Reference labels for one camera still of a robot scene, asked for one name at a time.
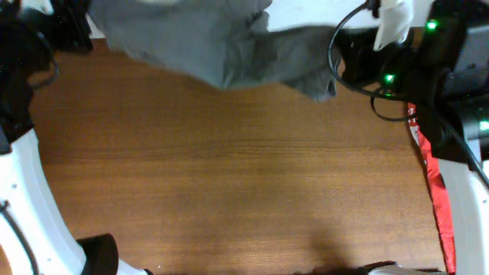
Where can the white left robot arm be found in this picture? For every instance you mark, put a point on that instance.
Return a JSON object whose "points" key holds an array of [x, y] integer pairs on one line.
{"points": [[34, 236]]}

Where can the grey cargo shorts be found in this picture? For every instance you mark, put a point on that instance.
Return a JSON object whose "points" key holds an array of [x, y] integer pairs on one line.
{"points": [[226, 44]]}

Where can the red garment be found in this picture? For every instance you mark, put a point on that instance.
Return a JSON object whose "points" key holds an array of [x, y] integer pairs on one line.
{"points": [[438, 195]]}

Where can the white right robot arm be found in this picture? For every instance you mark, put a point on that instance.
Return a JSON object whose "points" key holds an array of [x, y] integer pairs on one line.
{"points": [[446, 78]]}

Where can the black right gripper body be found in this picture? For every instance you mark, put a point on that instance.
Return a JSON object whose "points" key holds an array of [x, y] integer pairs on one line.
{"points": [[394, 72]]}

